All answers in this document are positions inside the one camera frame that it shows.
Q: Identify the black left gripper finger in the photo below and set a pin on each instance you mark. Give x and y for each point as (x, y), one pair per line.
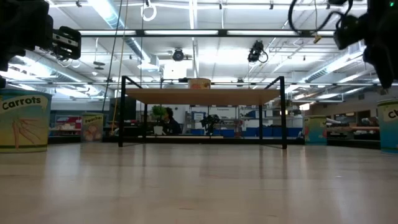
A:
(71, 51)

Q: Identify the cherries can blue label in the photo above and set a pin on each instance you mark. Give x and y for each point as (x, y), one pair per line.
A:
(388, 130)
(315, 130)

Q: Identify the black cabinet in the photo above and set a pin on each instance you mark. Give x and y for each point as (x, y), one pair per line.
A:
(130, 109)

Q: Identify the rack with red bins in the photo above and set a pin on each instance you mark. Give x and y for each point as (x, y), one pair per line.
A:
(70, 119)

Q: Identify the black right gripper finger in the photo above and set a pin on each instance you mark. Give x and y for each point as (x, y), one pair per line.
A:
(384, 68)

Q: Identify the long wooden bench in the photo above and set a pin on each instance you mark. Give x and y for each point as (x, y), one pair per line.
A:
(357, 128)

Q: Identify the person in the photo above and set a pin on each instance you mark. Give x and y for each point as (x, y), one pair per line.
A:
(171, 126)

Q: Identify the wooden shelf black legs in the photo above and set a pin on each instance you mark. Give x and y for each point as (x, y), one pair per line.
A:
(202, 97)

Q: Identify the round black camera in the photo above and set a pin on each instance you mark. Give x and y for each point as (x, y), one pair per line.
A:
(178, 55)

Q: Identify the peaches can yellow-green label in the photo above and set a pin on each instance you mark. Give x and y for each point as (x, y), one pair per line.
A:
(92, 127)

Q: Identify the potted green plant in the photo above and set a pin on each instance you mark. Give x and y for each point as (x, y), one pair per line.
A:
(158, 111)

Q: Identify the small black robot arm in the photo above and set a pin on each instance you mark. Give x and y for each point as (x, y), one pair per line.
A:
(210, 120)

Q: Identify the blue storage bin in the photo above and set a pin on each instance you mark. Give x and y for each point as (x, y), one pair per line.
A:
(224, 133)
(268, 132)
(251, 132)
(294, 132)
(197, 132)

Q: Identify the carrots can yellow-green label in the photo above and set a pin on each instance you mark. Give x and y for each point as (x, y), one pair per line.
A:
(25, 124)

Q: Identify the short orange-label can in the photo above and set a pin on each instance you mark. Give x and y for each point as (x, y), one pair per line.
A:
(199, 84)

